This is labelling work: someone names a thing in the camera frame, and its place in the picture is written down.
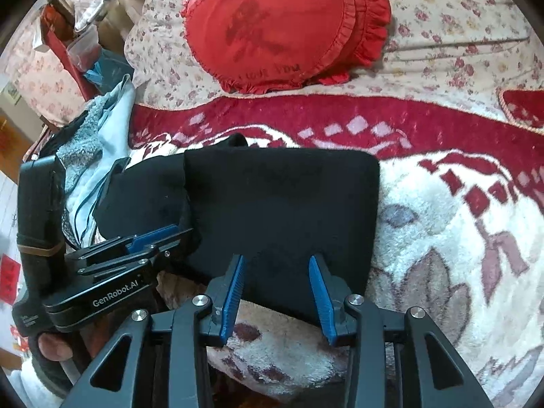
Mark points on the beige blanket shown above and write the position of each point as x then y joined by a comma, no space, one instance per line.
110,4

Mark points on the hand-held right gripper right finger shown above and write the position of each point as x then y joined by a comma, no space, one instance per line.
323,301

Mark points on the person's left hand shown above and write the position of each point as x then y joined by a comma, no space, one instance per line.
53,346

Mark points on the red white plush blanket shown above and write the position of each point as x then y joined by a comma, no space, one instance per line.
425,229

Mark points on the floral bed sheet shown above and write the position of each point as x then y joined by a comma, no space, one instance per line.
446,21

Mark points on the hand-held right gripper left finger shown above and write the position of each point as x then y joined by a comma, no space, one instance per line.
233,297

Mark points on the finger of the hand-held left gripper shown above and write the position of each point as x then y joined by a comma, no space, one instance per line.
127,261
148,234

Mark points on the large red ruffled heart pillow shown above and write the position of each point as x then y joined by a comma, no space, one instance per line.
263,29

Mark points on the pink floral cloth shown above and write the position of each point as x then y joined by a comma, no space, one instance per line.
34,76

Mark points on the grey towel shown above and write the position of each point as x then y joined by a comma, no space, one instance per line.
80,140

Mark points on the black pants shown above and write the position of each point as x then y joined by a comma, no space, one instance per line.
276,204

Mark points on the clear plastic bag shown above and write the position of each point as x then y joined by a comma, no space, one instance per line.
87,29

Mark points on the light blue cloth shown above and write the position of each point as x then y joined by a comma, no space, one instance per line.
114,136

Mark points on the blue plastic bag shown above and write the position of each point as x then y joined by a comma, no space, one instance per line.
106,70

